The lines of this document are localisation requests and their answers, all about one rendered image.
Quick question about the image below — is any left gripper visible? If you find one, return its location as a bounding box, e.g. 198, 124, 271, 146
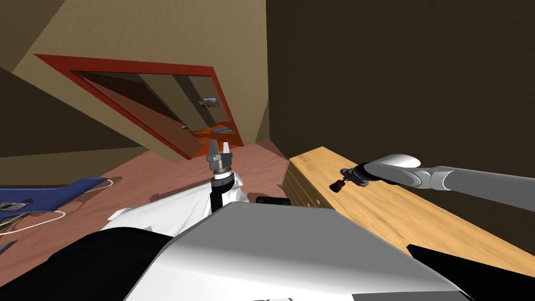
206, 140, 234, 173

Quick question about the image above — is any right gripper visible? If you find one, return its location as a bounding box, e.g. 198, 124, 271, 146
329, 165, 370, 193

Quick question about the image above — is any light wooden dresser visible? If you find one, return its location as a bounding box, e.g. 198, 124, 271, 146
281, 146, 535, 277

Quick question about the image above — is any brown door leaf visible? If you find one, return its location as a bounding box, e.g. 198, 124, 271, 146
78, 72, 203, 160

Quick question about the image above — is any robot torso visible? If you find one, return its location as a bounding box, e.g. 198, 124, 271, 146
125, 196, 475, 301

